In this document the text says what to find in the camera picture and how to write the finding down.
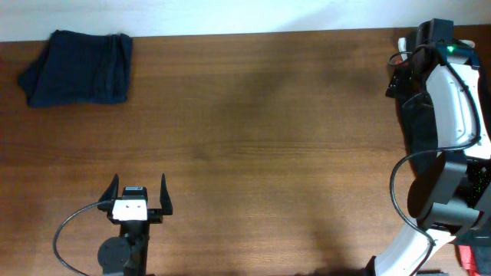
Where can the white cloth in pile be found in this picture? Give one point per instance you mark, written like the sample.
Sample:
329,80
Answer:
402,47

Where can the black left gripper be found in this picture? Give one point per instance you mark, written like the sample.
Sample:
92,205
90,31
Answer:
156,214

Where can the red item at bottom right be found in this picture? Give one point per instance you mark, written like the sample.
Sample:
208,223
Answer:
467,260

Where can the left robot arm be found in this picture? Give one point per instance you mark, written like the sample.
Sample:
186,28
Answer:
126,253

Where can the navy blue shorts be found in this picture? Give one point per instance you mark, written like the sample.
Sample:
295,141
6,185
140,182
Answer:
79,68

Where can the black garment in pile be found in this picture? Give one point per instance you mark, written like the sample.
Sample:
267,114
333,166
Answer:
420,130

